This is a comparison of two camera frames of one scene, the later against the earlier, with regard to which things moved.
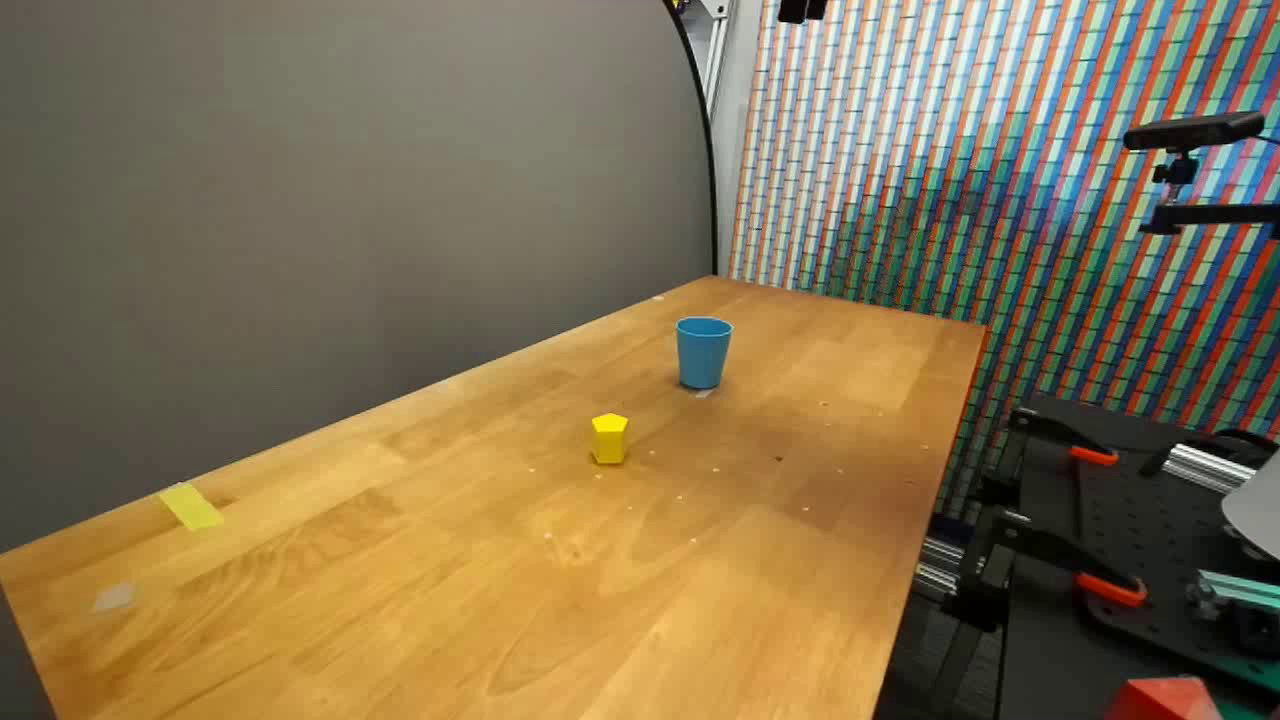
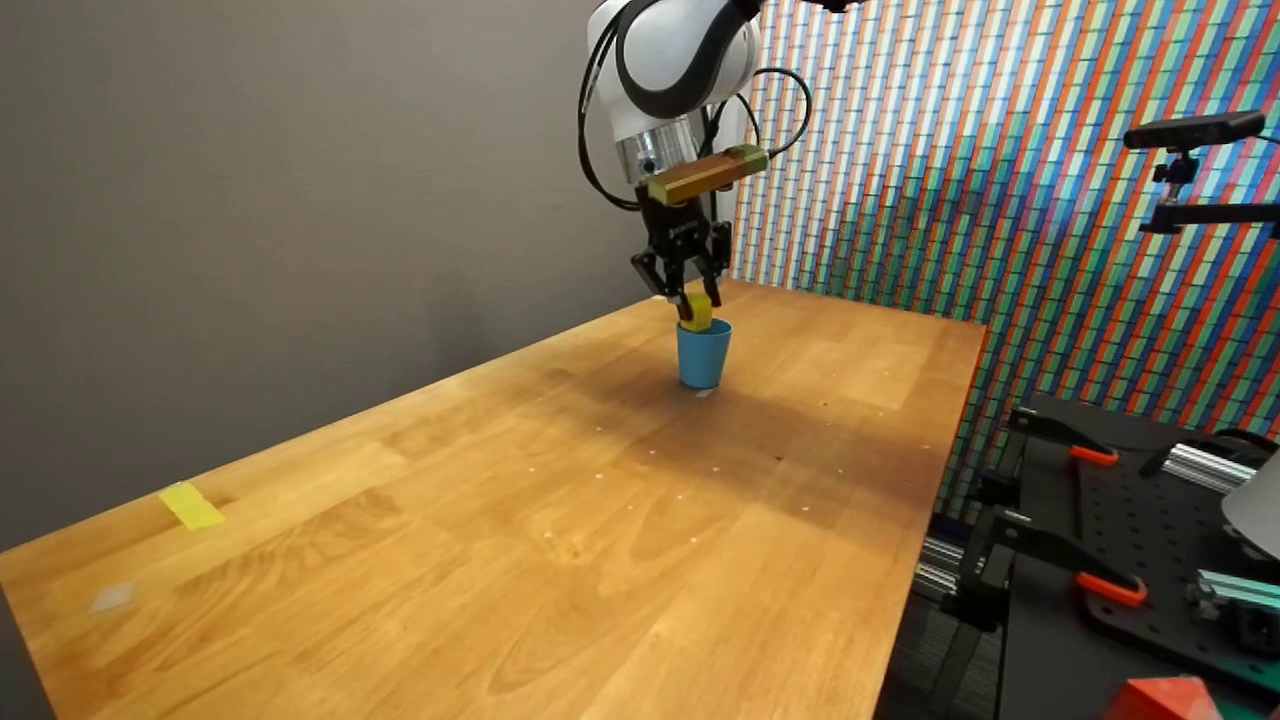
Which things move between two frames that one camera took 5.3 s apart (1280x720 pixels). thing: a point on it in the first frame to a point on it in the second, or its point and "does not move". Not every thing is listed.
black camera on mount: [1180, 169] does not move
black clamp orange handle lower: [1012, 533] does not move
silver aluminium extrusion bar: [1205, 471] does not move
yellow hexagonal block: [611, 438] to [700, 309]
